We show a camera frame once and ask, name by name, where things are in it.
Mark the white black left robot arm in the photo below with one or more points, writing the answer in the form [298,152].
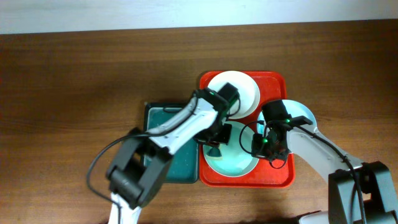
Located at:
[140,167]

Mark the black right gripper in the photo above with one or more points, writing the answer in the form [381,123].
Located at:
[258,139]

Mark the white plate with green stain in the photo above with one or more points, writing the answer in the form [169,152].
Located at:
[248,90]

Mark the red plastic tray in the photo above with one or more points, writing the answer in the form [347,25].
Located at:
[271,87]

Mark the yellow green sponge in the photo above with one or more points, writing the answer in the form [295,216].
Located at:
[214,153]

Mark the pale green plate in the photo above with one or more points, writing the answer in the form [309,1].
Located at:
[233,162]

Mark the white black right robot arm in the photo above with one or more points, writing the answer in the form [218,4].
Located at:
[358,191]

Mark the light blue plate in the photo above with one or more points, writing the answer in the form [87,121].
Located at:
[298,110]

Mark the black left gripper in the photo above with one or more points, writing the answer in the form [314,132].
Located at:
[204,137]

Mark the dark green water tray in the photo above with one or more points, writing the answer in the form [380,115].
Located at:
[185,165]

